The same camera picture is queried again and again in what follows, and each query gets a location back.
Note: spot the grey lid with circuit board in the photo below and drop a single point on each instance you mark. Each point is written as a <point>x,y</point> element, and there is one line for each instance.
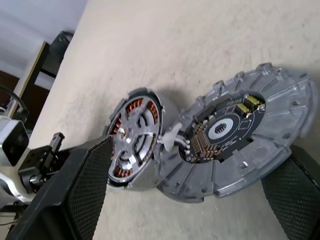
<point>275,130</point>

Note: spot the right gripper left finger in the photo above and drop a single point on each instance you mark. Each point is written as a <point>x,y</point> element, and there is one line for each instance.
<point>80,190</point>

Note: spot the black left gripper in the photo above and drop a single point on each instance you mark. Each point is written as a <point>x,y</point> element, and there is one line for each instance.
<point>40,165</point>

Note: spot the silver spoked rotor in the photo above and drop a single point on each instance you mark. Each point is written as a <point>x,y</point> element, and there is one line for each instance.
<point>126,140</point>

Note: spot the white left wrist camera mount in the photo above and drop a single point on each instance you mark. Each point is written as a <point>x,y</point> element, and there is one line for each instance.
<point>13,140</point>

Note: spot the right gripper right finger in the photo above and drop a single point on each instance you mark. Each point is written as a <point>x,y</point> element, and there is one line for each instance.
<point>297,195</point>

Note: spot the motor housing with copper windings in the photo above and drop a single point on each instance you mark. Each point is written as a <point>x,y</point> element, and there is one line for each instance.
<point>168,110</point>

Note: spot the light wooden board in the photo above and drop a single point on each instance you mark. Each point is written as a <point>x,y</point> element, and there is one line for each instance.
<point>32,72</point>

